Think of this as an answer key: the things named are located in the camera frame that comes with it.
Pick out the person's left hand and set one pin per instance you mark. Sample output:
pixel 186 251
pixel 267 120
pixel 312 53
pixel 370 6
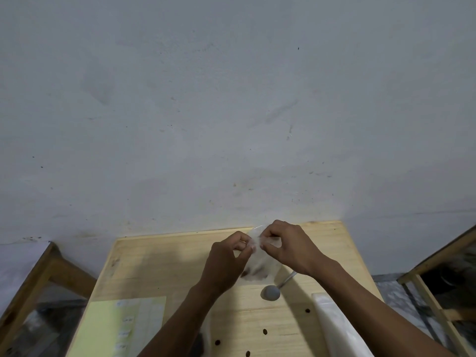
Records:
pixel 219 265

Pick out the person's right hand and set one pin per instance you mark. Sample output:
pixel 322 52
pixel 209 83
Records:
pixel 295 250

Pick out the person's right thumb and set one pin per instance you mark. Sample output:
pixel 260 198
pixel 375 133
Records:
pixel 268 250

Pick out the person's left thumb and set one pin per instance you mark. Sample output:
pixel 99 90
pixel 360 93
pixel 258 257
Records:
pixel 246 253

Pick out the clear plastic bag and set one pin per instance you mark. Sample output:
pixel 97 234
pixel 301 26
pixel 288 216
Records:
pixel 262 262

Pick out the person's right forearm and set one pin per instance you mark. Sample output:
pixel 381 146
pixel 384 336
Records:
pixel 372 316

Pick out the person's left forearm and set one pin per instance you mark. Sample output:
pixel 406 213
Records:
pixel 178 323

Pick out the metal spoon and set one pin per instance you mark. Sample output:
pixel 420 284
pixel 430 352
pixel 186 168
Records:
pixel 270 293

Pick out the stack of white plastic bags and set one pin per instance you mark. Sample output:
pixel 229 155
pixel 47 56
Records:
pixel 331 325

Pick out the stack of clear labelled packets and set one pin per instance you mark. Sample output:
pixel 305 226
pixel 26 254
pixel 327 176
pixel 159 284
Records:
pixel 147 323

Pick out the yellow paper sheet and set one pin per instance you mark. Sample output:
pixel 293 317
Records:
pixel 97 329

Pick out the brown wooden side table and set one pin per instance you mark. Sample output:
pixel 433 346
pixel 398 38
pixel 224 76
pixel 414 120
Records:
pixel 41 278

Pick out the light wooden frame table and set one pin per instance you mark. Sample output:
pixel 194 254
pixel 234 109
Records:
pixel 435 293

